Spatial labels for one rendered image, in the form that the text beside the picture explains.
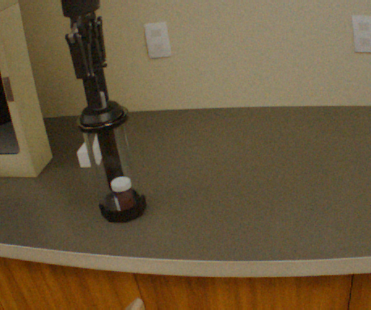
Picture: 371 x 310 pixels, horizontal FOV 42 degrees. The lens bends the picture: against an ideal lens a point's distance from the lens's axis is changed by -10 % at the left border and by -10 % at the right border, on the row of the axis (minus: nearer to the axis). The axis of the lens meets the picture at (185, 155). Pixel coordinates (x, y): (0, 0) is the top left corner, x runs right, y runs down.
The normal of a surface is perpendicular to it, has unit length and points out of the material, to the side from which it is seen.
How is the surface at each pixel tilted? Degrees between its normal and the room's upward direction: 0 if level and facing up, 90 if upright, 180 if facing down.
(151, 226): 0
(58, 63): 90
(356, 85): 90
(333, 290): 90
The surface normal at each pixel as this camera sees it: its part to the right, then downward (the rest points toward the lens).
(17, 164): -0.23, 0.48
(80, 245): -0.15, -0.88
